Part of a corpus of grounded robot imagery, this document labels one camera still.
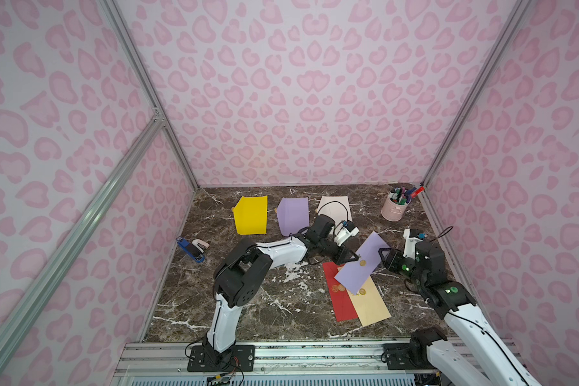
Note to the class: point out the pink pen cup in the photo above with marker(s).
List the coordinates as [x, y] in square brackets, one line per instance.
[392, 210]

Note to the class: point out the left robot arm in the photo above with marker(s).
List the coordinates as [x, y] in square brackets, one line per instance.
[240, 276]

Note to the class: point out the purple envelope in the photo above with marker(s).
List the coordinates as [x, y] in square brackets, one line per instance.
[354, 274]
[293, 215]

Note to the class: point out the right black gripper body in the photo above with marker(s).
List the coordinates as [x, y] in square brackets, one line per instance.
[393, 259]

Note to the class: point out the red envelope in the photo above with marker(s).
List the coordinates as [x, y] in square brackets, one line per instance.
[340, 299]

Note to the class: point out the white envelope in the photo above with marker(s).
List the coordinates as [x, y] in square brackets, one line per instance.
[335, 207]

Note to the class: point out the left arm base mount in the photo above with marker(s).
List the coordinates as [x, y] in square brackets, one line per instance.
[203, 358]

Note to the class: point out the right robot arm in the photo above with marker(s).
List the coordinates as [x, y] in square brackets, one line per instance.
[430, 348]

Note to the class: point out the blue stapler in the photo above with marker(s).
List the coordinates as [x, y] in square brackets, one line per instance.
[194, 249]

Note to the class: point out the yellow envelope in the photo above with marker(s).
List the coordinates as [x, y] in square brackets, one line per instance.
[250, 215]

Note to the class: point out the beige envelope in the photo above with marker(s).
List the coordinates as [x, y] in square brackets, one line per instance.
[369, 305]

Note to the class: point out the aluminium front rail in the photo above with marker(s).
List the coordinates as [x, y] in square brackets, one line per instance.
[324, 362]

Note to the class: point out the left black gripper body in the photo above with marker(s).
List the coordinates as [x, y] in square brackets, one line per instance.
[335, 248]

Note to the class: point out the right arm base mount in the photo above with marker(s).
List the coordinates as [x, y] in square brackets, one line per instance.
[412, 355]

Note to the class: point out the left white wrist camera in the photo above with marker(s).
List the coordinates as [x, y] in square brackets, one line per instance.
[346, 230]

